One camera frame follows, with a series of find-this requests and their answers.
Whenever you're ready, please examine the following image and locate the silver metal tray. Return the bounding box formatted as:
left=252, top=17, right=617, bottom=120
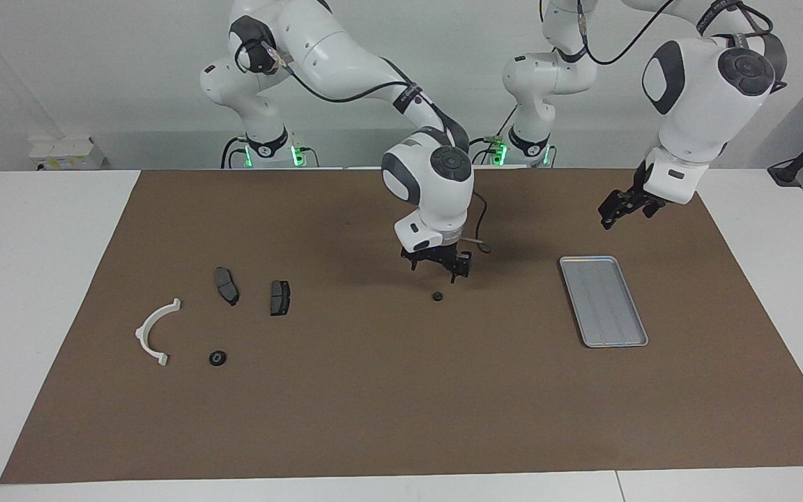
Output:
left=559, top=256, right=649, bottom=348

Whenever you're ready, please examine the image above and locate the brown table mat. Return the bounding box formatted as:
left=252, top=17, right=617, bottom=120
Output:
left=0, top=168, right=803, bottom=485

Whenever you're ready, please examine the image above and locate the dark curved brake pad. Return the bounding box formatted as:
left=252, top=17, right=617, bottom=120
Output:
left=214, top=267, right=240, bottom=306

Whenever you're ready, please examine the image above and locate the white box with yellow labels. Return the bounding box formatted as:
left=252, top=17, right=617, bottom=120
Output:
left=29, top=136, right=106, bottom=170

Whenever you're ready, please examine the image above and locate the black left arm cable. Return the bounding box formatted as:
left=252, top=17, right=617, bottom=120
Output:
left=576, top=0, right=789, bottom=95

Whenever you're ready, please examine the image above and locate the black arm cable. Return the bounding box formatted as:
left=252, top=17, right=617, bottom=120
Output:
left=576, top=0, right=789, bottom=95
left=259, top=42, right=493, bottom=255

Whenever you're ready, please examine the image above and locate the black left base cable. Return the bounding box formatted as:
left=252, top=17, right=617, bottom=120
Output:
left=452, top=105, right=521, bottom=166

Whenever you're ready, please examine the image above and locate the black base cable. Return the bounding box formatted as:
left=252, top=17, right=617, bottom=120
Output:
left=220, top=136, right=247, bottom=169
left=452, top=105, right=521, bottom=166

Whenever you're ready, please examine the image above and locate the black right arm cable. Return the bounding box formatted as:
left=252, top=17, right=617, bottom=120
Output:
left=259, top=42, right=493, bottom=255

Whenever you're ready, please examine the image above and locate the black right base cable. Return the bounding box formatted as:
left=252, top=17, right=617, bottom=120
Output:
left=220, top=136, right=247, bottom=169

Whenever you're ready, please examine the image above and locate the white curved plastic bracket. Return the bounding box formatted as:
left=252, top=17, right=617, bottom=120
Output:
left=135, top=298, right=182, bottom=367

